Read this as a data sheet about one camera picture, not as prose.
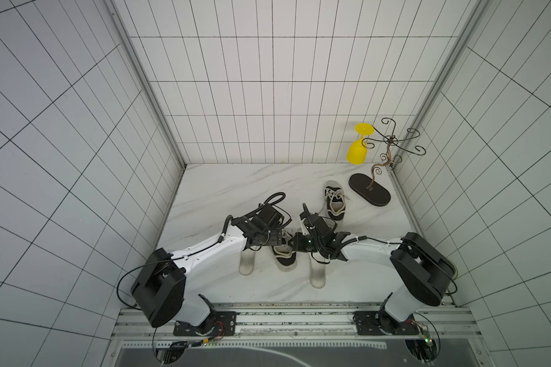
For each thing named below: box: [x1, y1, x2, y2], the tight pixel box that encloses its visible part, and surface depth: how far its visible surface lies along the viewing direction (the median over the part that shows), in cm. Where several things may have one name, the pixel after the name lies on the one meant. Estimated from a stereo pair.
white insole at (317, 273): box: [309, 252, 327, 290], surface depth 85 cm
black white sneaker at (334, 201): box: [321, 180, 351, 225], surface depth 99 cm
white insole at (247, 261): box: [238, 249, 256, 277], surface depth 87 cm
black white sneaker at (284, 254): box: [271, 228, 297, 273], surface depth 84 cm
